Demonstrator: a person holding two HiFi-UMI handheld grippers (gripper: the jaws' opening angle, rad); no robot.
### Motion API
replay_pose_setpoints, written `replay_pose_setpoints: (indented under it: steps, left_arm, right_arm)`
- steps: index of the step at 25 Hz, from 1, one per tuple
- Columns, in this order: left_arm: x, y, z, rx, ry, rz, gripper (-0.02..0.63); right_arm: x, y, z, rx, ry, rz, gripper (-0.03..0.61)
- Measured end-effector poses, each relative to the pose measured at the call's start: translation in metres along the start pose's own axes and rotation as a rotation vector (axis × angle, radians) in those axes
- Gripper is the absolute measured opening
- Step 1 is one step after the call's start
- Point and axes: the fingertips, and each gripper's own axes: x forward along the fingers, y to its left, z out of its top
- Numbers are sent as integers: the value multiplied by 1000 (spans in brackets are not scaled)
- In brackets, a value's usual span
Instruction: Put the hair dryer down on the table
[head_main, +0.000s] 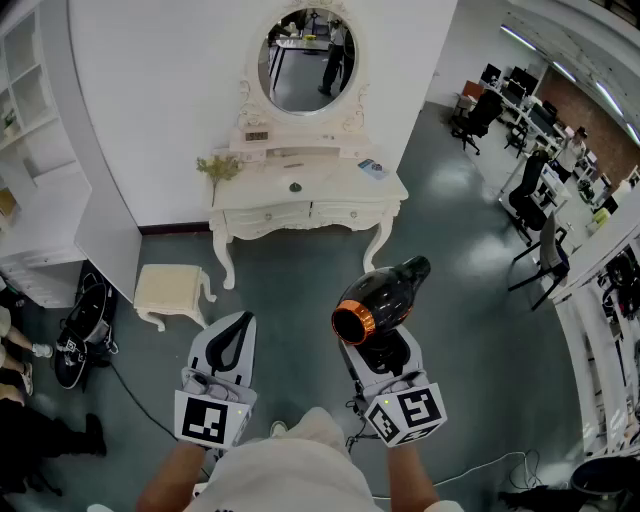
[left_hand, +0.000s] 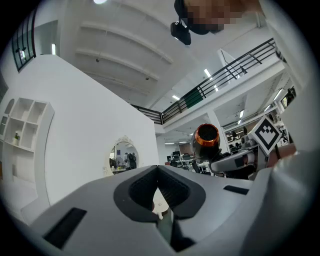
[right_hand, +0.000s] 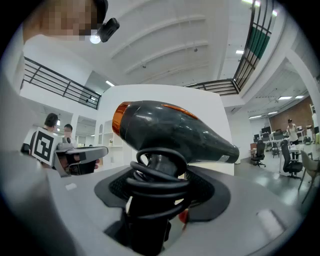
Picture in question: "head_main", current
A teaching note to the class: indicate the person's beige trousers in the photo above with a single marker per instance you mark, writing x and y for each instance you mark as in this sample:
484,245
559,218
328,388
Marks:
317,427

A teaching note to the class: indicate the black bag on floor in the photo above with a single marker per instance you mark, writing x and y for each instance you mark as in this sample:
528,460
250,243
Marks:
82,320

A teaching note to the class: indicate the artificial flower bouquet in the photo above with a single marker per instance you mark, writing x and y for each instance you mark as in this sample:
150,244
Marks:
218,167

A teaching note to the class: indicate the black computer monitor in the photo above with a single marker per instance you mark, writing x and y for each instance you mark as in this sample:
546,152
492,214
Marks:
491,73
524,80
542,119

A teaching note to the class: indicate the cream cushioned stool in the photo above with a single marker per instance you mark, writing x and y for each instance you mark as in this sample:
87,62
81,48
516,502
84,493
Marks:
167,290

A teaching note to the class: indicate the small dark green knob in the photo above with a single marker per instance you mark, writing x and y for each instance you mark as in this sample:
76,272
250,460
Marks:
295,187

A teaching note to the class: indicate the yellow-green bag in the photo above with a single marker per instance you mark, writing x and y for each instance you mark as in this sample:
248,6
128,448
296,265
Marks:
601,216

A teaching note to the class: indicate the white shelf cabinet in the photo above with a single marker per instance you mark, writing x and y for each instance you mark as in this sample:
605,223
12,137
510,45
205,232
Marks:
50,215

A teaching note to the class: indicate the person's right forearm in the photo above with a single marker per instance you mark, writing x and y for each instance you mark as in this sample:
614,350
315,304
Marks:
410,480

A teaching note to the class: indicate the black office chair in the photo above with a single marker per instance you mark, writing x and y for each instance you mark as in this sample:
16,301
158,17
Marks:
527,200
480,117

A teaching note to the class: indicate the person's white shirt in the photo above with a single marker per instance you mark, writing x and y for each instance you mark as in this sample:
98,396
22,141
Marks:
285,480

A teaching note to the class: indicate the yellow box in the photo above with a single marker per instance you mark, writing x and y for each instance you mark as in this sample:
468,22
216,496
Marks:
6,202

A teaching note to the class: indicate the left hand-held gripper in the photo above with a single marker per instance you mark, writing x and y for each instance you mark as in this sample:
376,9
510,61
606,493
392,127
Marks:
202,417

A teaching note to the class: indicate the grey chair with black legs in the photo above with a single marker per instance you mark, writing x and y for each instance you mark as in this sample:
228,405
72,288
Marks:
550,250

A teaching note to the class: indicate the small potted plant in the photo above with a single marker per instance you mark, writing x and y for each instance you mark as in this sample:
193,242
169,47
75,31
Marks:
10,124

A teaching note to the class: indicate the white office desk row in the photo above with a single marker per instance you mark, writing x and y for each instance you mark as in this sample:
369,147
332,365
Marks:
522,112

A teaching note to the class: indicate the ceiling light strip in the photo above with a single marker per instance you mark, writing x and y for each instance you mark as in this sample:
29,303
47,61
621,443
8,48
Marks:
518,37
564,72
609,98

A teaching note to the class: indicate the person's left forearm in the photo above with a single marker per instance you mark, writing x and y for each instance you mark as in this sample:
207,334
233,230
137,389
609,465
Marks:
165,480

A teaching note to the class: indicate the white ornate dressing table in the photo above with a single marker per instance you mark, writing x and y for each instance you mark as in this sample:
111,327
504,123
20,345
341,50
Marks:
325,187

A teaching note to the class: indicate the pink digital clock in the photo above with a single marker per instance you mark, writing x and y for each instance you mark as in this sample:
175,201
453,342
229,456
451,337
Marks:
256,136

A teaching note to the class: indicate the person's left shoe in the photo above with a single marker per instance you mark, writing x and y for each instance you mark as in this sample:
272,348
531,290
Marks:
278,429

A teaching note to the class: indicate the oval white-framed mirror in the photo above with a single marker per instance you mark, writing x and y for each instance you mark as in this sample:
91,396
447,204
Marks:
310,75

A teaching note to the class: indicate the black round bin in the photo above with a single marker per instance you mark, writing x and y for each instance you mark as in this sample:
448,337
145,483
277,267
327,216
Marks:
605,477

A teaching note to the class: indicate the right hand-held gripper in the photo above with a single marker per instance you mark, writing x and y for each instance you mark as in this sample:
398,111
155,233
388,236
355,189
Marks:
417,410

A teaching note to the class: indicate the black orange-ringed hair dryer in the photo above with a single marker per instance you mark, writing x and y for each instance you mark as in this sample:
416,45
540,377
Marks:
385,295

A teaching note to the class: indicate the white workbench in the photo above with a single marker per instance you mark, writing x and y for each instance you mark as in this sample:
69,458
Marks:
600,250

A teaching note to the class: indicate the blue and white booklet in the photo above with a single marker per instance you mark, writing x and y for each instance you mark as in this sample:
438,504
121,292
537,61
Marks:
373,169

